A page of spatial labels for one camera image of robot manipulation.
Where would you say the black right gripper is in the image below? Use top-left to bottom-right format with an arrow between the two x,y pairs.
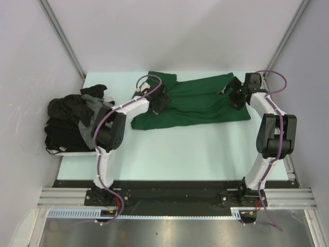
218,77 -> 248,111

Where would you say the green t shirt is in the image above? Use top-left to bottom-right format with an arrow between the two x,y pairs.
131,71 -> 251,131

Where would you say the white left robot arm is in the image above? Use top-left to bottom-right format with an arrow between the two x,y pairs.
91,82 -> 171,206

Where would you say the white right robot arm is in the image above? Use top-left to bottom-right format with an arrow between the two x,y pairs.
218,73 -> 297,207

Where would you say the grey t shirt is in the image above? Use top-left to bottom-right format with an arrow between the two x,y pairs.
78,94 -> 115,150

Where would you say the black t shirt pile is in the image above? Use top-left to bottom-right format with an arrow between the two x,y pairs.
44,83 -> 108,155

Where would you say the white plastic bin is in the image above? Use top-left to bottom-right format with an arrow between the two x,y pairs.
50,94 -> 116,157

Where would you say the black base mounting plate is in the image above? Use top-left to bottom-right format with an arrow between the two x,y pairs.
53,180 -> 299,215

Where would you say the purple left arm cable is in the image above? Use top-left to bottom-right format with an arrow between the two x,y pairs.
91,74 -> 163,227

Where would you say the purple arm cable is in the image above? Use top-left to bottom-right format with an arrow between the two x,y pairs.
257,69 -> 288,231
91,74 -> 163,227

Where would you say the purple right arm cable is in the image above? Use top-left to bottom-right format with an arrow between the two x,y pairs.
257,69 -> 288,231

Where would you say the right aluminium frame post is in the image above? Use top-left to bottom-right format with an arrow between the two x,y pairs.
263,0 -> 312,78

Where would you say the aluminium frame post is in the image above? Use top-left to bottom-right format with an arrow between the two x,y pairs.
263,0 -> 312,78
38,0 -> 86,82

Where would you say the left aluminium frame post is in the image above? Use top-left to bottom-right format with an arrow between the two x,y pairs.
38,0 -> 86,82

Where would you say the white slotted cable duct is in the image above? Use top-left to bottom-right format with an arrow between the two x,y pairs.
47,208 -> 241,220

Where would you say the aluminium front rail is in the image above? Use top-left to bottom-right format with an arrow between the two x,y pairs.
38,188 -> 317,209

